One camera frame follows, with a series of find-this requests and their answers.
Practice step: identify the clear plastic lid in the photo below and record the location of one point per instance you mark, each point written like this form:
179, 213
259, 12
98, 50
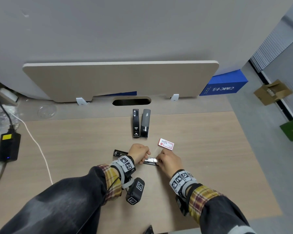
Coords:
46, 111

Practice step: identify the grey window blind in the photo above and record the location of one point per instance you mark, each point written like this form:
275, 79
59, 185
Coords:
273, 43

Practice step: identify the white marker wristband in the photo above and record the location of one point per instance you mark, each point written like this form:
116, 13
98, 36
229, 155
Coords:
125, 165
182, 180

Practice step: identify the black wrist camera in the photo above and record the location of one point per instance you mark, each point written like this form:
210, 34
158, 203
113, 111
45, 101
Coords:
182, 204
135, 191

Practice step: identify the beige tray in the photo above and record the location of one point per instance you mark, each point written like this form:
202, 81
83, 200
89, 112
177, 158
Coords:
3, 96

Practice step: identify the person's left hand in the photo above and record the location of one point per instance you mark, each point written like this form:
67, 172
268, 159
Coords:
136, 152

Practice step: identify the brown cardboard box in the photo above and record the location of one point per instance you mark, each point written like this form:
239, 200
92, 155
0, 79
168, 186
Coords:
271, 92

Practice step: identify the black object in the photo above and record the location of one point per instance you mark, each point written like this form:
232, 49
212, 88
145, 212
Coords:
149, 230

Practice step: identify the black grey stapler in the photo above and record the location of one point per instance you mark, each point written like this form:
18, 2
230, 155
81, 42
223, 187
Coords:
145, 123

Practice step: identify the person's right forearm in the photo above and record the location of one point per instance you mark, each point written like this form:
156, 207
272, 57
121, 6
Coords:
217, 212

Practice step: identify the silver stapler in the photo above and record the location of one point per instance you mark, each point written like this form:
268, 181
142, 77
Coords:
151, 160

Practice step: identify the black power adapter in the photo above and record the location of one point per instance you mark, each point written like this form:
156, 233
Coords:
8, 147

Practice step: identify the person's left fingers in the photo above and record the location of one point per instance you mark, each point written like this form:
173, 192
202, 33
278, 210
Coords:
146, 154

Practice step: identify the person's right fingers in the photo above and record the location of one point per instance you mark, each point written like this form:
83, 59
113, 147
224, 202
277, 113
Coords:
161, 157

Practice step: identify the black stapler part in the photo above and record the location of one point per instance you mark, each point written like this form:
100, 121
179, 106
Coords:
119, 153

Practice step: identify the black stapler with window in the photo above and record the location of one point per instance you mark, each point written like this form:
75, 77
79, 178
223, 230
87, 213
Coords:
135, 124

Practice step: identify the clear plastic bag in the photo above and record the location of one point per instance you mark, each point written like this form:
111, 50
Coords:
0, 119

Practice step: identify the beige desk divider panel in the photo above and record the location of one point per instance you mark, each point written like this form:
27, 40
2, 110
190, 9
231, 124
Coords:
119, 79

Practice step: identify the red white staple box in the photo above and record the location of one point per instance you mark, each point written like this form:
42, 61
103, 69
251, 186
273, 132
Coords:
166, 144

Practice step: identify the blue cardboard box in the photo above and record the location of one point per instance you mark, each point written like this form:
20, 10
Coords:
224, 82

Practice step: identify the white divider bracket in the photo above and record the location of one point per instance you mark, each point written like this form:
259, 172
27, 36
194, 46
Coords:
174, 97
81, 101

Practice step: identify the person's left forearm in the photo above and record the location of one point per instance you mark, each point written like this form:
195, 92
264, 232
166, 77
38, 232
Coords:
63, 204

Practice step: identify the person's right hand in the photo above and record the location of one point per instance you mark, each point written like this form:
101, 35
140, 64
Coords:
171, 163

